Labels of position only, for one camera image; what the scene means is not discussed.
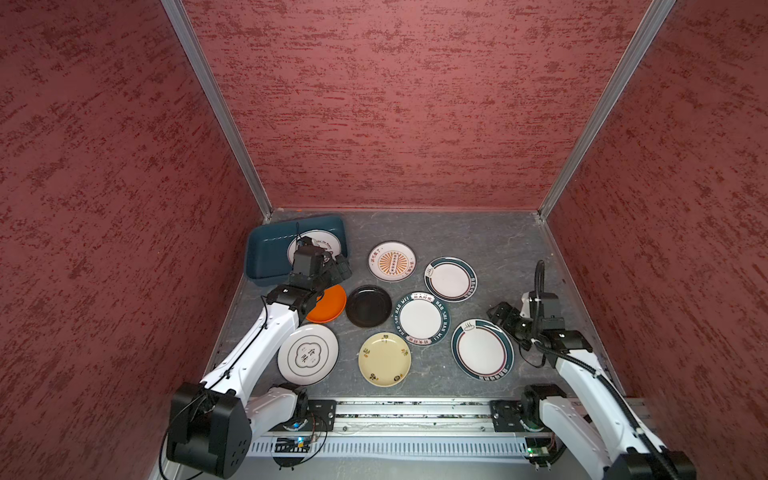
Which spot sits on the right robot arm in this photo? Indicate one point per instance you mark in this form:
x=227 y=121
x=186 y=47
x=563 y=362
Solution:
x=597 y=425

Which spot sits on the left aluminium corner post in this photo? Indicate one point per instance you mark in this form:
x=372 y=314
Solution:
x=188 y=39

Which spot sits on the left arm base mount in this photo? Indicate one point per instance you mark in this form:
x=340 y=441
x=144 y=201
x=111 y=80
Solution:
x=319 y=416

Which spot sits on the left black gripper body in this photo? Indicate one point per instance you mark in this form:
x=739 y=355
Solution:
x=330 y=275

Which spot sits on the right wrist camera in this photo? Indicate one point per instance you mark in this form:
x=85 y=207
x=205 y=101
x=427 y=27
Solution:
x=540 y=303

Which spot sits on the green lettered rim plate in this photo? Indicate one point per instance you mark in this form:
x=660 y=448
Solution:
x=421 y=318

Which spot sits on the small green rimmed plate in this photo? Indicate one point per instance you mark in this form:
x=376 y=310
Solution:
x=451 y=279

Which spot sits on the orange sunburst pattern plate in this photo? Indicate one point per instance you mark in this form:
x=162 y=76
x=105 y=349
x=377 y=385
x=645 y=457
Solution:
x=391 y=261

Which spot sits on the left circuit board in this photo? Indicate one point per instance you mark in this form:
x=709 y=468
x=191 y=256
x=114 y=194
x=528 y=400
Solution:
x=293 y=445

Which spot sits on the teal plastic bin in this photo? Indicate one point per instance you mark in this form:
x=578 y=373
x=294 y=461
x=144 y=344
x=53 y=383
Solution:
x=266 y=263

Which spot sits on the right aluminium corner post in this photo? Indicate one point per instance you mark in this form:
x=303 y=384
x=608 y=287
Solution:
x=649 y=26

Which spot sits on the aluminium corner post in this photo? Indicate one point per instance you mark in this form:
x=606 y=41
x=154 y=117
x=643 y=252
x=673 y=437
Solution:
x=188 y=39
x=649 y=26

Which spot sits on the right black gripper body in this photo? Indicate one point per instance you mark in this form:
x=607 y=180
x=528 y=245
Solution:
x=525 y=331

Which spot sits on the circuit board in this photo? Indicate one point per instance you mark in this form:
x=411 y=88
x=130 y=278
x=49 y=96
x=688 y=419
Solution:
x=537 y=447
x=293 y=445

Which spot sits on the right circuit board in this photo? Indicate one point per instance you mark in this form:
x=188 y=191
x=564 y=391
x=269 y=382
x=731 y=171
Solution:
x=537 y=447

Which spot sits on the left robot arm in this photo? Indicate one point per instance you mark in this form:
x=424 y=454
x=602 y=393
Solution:
x=284 y=308

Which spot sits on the pale yellow plate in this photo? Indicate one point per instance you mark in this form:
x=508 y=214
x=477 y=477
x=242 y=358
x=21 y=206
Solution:
x=384 y=359

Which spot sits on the large green red rimmed plate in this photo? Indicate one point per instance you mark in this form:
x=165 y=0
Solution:
x=482 y=350

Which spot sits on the white plate red characters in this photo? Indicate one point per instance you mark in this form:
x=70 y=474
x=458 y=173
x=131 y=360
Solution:
x=319 y=238

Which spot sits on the white plate black flower outline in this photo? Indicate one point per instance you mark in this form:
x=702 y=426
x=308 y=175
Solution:
x=309 y=355

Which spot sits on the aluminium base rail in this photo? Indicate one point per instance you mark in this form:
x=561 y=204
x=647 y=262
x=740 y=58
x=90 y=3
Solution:
x=414 y=414

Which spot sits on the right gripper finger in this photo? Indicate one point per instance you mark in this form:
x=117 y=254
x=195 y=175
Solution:
x=508 y=327
x=505 y=312

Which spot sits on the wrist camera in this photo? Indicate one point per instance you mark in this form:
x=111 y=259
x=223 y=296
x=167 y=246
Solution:
x=540 y=303
x=305 y=245

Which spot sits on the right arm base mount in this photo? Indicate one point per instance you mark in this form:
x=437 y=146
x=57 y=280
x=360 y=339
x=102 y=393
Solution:
x=509 y=416

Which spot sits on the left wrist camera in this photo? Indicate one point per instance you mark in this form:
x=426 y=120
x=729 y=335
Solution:
x=305 y=245

